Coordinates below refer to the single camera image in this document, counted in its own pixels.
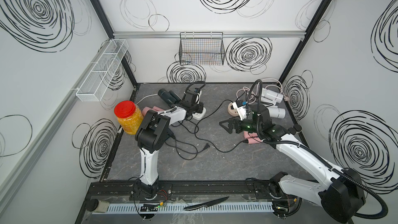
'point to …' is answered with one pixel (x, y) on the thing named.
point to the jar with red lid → (130, 116)
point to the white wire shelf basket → (93, 86)
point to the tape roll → (95, 205)
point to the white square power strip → (198, 115)
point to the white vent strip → (221, 207)
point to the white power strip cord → (147, 96)
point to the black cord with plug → (209, 142)
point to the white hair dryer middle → (276, 112)
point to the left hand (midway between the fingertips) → (201, 104)
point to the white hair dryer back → (271, 96)
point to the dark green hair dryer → (170, 97)
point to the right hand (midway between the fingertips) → (225, 122)
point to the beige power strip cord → (286, 98)
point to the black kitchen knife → (206, 204)
